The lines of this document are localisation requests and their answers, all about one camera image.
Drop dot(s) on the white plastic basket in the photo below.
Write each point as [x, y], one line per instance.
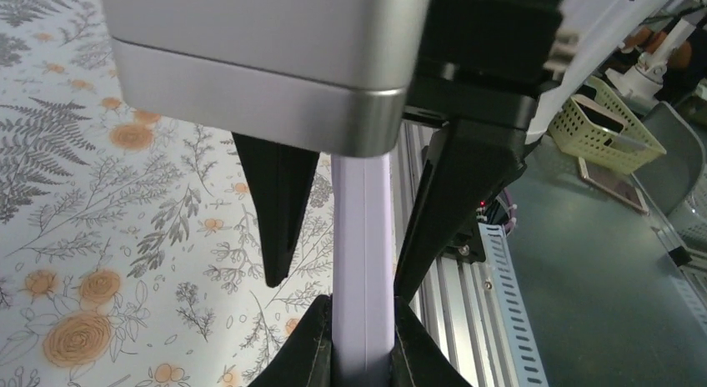
[689, 217]

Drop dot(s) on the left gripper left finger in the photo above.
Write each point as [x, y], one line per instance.
[304, 360]

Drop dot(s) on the grey slotted cable duct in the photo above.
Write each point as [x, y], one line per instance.
[517, 338]

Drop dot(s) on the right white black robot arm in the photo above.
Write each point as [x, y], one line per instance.
[589, 31]

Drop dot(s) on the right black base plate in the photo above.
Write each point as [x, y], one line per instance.
[467, 245]

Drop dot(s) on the phone in cream basket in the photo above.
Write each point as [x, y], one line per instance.
[609, 122]

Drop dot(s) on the floral patterned table mat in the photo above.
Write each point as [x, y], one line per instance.
[130, 249]

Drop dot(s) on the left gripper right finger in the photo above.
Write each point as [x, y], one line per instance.
[416, 361]

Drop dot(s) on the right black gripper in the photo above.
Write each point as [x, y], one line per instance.
[481, 60]

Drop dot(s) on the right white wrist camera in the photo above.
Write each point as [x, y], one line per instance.
[324, 75]

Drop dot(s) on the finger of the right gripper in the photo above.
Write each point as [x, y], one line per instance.
[280, 178]

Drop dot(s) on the cream plastic basket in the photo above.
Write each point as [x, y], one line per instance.
[574, 134]

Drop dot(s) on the aluminium rail frame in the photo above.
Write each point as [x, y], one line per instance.
[454, 305]

